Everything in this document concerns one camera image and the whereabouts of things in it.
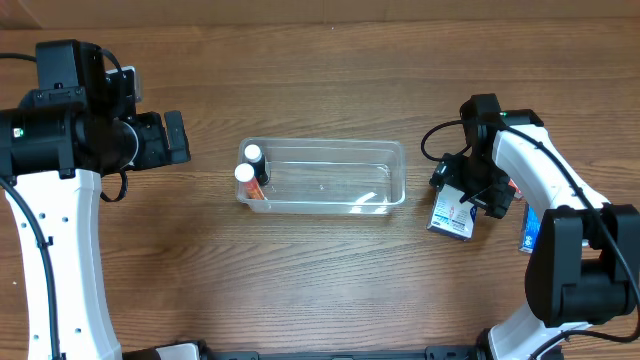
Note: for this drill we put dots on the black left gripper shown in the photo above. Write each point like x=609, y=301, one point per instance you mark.
x=175, y=136

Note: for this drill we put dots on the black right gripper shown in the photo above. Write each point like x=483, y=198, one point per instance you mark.
x=480, y=188

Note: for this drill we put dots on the orange tube with white cap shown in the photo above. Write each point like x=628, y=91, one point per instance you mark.
x=245, y=175

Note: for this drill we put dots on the dark bottle with white cap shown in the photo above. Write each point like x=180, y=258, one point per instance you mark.
x=257, y=159

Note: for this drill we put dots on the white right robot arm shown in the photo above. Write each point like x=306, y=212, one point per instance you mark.
x=584, y=268

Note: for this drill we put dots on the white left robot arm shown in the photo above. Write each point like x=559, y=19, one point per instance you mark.
x=77, y=126

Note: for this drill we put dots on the clear plastic container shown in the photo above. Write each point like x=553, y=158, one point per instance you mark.
x=328, y=176

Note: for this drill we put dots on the small red and white item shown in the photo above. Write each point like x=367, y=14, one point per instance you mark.
x=517, y=193

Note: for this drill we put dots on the white and blue box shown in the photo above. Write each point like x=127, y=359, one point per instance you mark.
x=450, y=217

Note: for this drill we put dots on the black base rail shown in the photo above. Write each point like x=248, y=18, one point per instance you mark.
x=447, y=352

